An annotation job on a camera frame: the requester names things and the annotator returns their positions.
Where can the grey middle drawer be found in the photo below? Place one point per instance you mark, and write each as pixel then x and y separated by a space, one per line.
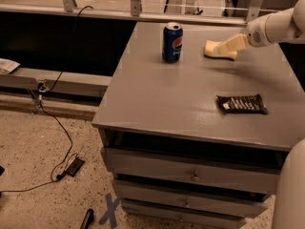
pixel 188 200

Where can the grey drawer cabinet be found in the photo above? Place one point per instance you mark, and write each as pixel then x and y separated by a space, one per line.
pixel 171 109

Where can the yellow sponge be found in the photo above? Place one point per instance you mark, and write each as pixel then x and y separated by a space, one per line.
pixel 212 52

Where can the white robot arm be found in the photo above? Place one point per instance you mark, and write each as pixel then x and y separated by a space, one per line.
pixel 286 26

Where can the grey drawer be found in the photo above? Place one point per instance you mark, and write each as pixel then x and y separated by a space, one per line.
pixel 188 200
pixel 193 171
pixel 180 214

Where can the grey ledge beam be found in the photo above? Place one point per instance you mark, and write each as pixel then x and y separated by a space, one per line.
pixel 64 83

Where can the black snack wrapper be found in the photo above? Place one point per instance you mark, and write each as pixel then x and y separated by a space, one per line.
pixel 246 104

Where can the black power adapter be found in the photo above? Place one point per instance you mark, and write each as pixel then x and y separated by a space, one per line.
pixel 74 167

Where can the grey bottom drawer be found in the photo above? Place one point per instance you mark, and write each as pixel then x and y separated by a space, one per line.
pixel 180 214

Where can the blue Pepsi can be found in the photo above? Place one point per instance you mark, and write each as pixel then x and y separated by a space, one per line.
pixel 172 42

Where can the blue tape cross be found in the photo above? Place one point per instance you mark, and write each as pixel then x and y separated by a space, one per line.
pixel 109 215

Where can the metal railing frame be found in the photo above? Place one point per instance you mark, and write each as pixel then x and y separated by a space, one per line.
pixel 206 12

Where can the grey top drawer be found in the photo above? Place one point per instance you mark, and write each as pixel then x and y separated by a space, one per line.
pixel 193 171

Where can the black object on floor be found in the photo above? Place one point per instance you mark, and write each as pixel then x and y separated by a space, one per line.
pixel 88 219

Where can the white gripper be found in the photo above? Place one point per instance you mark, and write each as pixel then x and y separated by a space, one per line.
pixel 255 34

